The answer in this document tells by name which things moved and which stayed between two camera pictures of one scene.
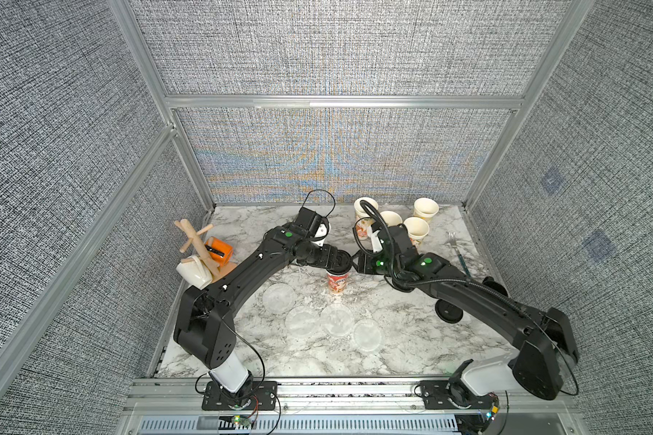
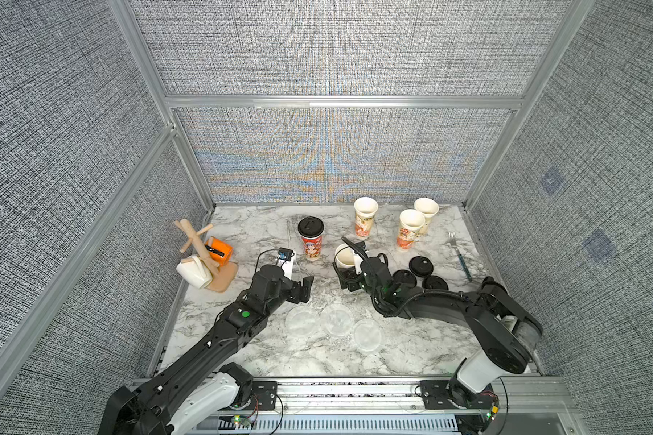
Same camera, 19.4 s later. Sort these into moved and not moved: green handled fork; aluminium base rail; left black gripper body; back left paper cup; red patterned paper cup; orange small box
Moved: left black gripper body; red patterned paper cup
Not moved: orange small box; back left paper cup; green handled fork; aluminium base rail
